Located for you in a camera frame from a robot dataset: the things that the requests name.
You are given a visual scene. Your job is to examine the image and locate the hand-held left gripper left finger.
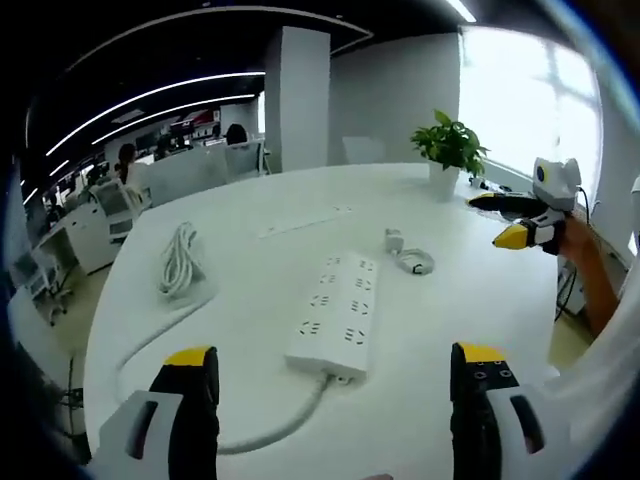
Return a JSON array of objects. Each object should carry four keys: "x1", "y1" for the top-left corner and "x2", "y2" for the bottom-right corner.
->
[{"x1": 91, "y1": 345, "x2": 222, "y2": 480}]

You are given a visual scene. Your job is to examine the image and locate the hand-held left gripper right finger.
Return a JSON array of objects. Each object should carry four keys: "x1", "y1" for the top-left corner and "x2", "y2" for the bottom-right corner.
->
[{"x1": 449, "y1": 341, "x2": 572, "y2": 480}]

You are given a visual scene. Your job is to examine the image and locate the white charger cable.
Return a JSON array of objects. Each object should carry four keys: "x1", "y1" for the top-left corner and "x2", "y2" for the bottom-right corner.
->
[{"x1": 396, "y1": 247, "x2": 436, "y2": 276}]

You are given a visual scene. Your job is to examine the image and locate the white charger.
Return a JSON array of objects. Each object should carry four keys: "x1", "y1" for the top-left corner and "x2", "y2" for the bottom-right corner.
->
[{"x1": 383, "y1": 227, "x2": 407, "y2": 254}]

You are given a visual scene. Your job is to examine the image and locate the white power strip cable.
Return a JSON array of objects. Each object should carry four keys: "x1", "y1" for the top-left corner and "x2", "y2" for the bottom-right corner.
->
[{"x1": 115, "y1": 221, "x2": 347, "y2": 456}]

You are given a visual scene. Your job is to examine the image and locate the white office desk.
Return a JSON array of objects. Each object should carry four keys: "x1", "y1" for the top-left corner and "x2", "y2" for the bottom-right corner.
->
[{"x1": 32, "y1": 198, "x2": 123, "y2": 277}]

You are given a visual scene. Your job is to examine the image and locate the slim white power strip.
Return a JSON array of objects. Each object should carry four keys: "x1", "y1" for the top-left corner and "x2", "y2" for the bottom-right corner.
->
[{"x1": 256, "y1": 203, "x2": 353, "y2": 240}]

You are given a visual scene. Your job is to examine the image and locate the white desk partition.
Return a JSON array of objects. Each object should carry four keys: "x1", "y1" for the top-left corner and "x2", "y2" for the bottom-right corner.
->
[{"x1": 143, "y1": 147, "x2": 232, "y2": 208}]

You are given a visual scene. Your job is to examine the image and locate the green potted plant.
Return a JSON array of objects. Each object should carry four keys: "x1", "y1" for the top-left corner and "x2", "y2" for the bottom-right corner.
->
[{"x1": 409, "y1": 108, "x2": 492, "y2": 202}]

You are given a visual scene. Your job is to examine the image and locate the bright window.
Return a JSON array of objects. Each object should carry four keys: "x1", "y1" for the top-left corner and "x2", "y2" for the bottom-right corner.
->
[{"x1": 457, "y1": 25, "x2": 604, "y2": 201}]

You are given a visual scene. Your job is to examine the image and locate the person's white clothing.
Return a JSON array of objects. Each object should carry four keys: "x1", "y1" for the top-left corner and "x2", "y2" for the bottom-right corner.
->
[{"x1": 543, "y1": 174, "x2": 640, "y2": 480}]

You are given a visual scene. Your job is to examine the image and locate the white mesh office chair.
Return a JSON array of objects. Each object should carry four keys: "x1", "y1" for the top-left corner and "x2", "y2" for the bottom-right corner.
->
[{"x1": 88, "y1": 178, "x2": 153, "y2": 244}]

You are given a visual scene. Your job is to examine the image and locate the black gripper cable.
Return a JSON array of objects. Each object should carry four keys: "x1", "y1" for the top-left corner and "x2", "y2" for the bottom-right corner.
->
[{"x1": 575, "y1": 185, "x2": 603, "y2": 225}]

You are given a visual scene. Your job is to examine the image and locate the black hanging cables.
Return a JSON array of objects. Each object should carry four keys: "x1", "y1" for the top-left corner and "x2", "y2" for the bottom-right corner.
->
[{"x1": 552, "y1": 261, "x2": 584, "y2": 324}]

